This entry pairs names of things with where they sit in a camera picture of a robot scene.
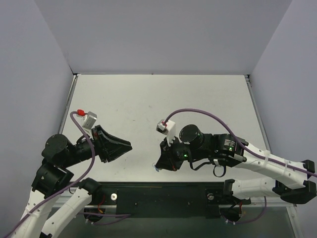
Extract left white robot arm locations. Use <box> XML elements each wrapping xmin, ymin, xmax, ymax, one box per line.
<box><xmin>6</xmin><ymin>125</ymin><xmax>132</xmax><ymax>238</ymax></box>

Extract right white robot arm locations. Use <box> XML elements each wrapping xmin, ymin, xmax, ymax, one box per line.
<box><xmin>155</xmin><ymin>122</ymin><xmax>317</xmax><ymax>204</ymax></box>

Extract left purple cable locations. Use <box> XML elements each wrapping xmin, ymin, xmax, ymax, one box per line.
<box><xmin>0</xmin><ymin>110</ymin><xmax>96</xmax><ymax>238</ymax></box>

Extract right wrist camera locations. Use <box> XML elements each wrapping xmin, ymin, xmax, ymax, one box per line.
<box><xmin>156</xmin><ymin>120</ymin><xmax>176</xmax><ymax>146</ymax></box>

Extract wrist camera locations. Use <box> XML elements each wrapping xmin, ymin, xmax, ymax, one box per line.
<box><xmin>156</xmin><ymin>120</ymin><xmax>176</xmax><ymax>146</ymax></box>
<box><xmin>81</xmin><ymin>112</ymin><xmax>97</xmax><ymax>133</ymax></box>

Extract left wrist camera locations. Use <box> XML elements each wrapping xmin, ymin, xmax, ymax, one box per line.
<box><xmin>81</xmin><ymin>112</ymin><xmax>97</xmax><ymax>133</ymax></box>

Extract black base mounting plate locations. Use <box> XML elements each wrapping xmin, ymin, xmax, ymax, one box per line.
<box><xmin>85</xmin><ymin>182</ymin><xmax>251</xmax><ymax>219</ymax></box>

